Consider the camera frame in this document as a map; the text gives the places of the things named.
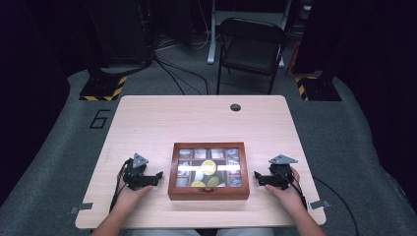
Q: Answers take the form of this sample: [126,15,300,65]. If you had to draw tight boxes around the black stand base striped edge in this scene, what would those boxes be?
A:
[293,74,342,102]
[79,74,128,102]

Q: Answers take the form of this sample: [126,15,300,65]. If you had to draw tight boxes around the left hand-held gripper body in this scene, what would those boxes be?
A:
[122,152,155,192]

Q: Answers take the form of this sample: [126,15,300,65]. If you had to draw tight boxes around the black floor cables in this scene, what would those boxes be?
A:
[152,55,211,96]

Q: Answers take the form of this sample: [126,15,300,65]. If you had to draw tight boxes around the person's left hand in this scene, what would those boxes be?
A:
[112,178,153,212]

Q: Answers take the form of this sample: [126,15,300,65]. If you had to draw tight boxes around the black cable on carpet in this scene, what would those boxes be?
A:
[312,176,361,236]

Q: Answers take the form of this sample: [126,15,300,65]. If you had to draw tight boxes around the black equipment rack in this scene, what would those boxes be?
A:
[86,0,155,73]

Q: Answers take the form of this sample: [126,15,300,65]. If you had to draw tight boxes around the wooden box with glass lid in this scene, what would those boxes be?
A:
[167,141,251,202]

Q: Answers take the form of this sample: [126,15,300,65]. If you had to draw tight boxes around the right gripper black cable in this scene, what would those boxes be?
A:
[278,168,310,211]

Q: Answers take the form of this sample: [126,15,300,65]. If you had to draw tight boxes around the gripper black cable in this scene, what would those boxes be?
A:
[278,168,310,211]
[108,158,133,212]

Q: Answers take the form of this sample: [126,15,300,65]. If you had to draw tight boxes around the black folding chair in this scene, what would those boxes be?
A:
[215,17,286,96]

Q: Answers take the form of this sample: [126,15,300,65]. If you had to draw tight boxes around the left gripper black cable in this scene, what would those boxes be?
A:
[108,158,133,212]

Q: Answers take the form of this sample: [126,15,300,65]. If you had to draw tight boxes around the grey tape piece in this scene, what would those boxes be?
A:
[309,199,331,210]
[69,202,94,215]

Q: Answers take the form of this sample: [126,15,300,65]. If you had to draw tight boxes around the white desk frame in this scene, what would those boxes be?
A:
[207,0,293,69]

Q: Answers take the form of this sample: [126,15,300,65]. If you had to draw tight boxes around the white floor cables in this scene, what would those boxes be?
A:
[155,30,211,52]

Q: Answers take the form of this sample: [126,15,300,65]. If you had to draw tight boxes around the grey floor carpet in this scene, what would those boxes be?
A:
[0,70,417,236]

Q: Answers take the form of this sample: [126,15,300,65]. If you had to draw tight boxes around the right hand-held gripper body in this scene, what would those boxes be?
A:
[268,154,299,192]

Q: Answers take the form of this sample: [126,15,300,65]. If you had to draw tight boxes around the large gold foil capsule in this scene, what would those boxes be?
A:
[200,159,218,176]

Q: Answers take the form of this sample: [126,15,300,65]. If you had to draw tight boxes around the person's right hand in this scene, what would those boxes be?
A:
[265,166,308,216]

